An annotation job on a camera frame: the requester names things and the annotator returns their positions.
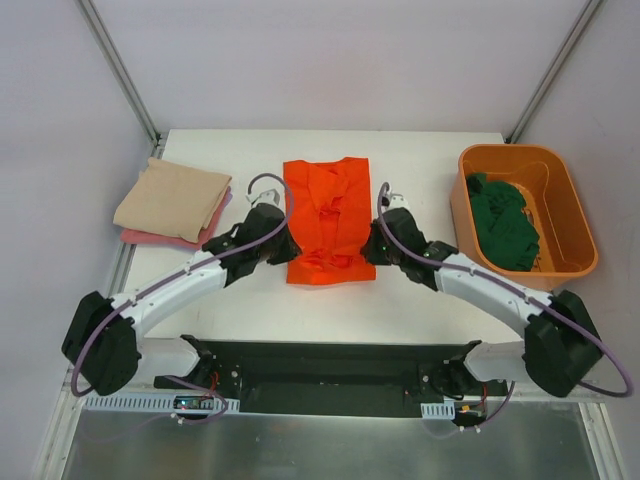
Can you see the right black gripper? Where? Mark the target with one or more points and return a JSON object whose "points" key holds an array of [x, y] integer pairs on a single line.
{"points": [[377, 246]]}

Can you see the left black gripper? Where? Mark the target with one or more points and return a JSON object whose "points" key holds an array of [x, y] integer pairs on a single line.
{"points": [[280, 247]]}

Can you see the orange t-shirt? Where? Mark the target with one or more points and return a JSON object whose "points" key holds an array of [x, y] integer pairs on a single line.
{"points": [[330, 221]]}

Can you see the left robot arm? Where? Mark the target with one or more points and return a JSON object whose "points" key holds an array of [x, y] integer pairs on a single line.
{"points": [[107, 341]]}

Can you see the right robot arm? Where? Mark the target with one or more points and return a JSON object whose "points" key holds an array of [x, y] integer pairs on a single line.
{"points": [[555, 349]]}

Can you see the pink folded t-shirt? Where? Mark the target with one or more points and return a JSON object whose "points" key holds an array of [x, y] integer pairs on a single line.
{"points": [[136, 237]]}

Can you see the green t-shirt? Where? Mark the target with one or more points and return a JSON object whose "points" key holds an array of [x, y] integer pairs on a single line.
{"points": [[505, 235]]}

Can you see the beige folded t-shirt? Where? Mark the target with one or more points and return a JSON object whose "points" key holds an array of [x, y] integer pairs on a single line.
{"points": [[172, 200]]}

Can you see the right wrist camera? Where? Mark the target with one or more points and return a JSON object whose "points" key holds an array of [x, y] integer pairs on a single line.
{"points": [[395, 201]]}

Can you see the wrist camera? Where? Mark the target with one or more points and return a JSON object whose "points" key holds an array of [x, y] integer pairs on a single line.
{"points": [[269, 197], [395, 201]]}

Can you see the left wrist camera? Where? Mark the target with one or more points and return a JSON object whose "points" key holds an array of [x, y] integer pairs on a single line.
{"points": [[269, 197]]}

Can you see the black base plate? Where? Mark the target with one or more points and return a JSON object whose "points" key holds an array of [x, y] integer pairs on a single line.
{"points": [[364, 380]]}

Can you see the right white cable duct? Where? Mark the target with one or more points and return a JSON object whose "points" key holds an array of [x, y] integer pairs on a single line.
{"points": [[438, 411]]}

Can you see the white cable duct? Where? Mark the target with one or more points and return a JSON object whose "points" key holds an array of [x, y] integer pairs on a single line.
{"points": [[438, 411], [161, 403]]}

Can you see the left white cable duct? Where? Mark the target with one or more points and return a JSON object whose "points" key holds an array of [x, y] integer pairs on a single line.
{"points": [[161, 403]]}

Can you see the aluminium front rail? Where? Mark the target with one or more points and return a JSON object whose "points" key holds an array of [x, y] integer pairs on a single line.
{"points": [[522, 391]]}

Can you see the left aluminium frame post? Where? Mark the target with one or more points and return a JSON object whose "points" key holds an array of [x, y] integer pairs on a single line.
{"points": [[116, 65]]}

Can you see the aluminium frame post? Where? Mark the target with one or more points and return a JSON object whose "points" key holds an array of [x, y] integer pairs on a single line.
{"points": [[568, 46], [116, 65]]}

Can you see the right aluminium frame post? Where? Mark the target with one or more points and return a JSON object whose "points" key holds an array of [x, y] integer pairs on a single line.
{"points": [[568, 46]]}

